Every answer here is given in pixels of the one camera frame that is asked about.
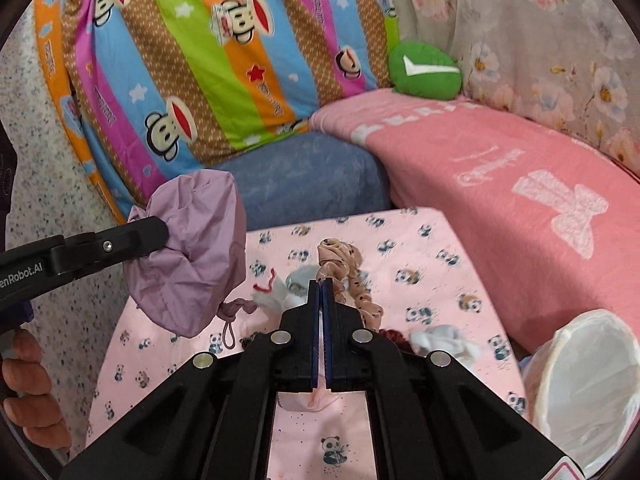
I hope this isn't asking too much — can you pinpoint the blue velvet cushion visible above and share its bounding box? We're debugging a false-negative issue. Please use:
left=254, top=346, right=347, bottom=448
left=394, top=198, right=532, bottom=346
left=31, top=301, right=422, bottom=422
left=216, top=132, right=392, bottom=231

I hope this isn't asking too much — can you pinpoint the colourful monkey print quilt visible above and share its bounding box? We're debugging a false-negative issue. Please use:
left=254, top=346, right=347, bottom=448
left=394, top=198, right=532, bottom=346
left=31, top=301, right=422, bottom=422
left=34, top=0, right=399, bottom=222

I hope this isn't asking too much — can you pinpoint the dark red scrunchie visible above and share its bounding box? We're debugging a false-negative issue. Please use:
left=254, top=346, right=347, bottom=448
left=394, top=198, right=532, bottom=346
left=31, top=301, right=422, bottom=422
left=378, top=330, right=409, bottom=347

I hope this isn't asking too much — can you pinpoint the grey light sock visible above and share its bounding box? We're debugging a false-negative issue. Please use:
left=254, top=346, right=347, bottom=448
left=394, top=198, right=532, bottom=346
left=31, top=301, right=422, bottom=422
left=408, top=325, right=482, bottom=368

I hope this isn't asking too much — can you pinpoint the floral grey blanket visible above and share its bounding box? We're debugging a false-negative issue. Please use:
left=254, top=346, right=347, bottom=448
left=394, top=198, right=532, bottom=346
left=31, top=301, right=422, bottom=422
left=393, top=0, right=639, bottom=172

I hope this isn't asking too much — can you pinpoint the left human hand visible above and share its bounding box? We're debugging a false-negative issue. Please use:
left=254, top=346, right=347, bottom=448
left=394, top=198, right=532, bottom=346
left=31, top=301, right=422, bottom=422
left=1, top=328, right=72, bottom=452

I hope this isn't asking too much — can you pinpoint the speckled white bedsheet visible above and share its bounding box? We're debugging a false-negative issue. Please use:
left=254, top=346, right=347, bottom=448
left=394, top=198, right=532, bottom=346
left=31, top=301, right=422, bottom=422
left=1, top=10, right=128, bottom=455

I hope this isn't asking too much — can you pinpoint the purple drawstring pouch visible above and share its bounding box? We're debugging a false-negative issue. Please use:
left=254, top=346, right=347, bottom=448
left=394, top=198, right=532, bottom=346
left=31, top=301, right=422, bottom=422
left=124, top=169, right=257, bottom=338

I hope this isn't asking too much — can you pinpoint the pink towel blanket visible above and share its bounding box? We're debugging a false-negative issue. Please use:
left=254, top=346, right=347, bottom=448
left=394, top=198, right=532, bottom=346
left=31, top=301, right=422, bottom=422
left=310, top=89, right=639, bottom=350

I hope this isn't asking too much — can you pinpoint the green plush pillow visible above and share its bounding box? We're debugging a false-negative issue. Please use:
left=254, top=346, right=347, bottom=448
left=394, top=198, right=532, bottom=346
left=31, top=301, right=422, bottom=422
left=388, top=41, right=462, bottom=101

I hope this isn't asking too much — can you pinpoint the pink panda print sheet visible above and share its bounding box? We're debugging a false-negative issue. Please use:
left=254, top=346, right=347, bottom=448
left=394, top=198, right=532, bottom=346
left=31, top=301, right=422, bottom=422
left=84, top=206, right=530, bottom=480

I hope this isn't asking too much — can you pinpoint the white sock red trim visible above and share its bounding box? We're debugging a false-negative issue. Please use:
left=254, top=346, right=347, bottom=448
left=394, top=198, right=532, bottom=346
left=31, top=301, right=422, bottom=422
left=252, top=264, right=319, bottom=315

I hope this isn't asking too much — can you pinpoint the peach polka dot scrunchie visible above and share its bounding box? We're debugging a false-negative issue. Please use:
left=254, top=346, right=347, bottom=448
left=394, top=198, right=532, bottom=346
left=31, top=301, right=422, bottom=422
left=317, top=238, right=384, bottom=332

